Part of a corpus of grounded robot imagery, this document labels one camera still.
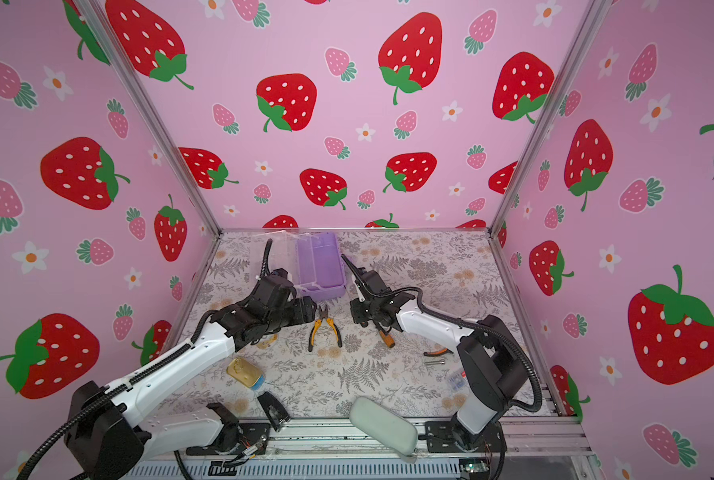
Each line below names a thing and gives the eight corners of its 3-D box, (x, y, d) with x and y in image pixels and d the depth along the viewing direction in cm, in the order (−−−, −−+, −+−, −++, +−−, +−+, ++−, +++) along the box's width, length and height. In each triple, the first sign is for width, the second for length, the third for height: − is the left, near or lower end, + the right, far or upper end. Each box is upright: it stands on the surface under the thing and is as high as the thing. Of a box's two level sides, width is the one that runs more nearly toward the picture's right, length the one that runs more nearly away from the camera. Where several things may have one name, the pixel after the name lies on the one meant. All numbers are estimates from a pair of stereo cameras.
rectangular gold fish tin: (230, 375, 86) (223, 369, 82) (241, 361, 89) (235, 354, 85) (257, 392, 83) (252, 386, 79) (268, 377, 86) (263, 371, 82)
